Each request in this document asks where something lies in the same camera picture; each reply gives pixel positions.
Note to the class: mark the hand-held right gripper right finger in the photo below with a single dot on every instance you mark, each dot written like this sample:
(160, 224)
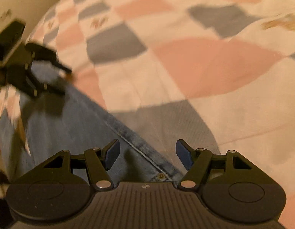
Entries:
(184, 155)

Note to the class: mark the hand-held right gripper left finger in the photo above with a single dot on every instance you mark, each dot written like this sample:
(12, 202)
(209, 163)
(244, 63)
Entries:
(113, 155)

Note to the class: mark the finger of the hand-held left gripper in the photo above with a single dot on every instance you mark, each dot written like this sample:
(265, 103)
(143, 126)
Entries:
(42, 88)
(49, 54)

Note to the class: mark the blue denim jeans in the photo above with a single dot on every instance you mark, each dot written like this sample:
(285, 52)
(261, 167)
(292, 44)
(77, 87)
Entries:
(66, 124)

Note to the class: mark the checkered pink grey blanket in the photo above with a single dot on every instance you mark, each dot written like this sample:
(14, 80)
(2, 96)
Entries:
(209, 64)

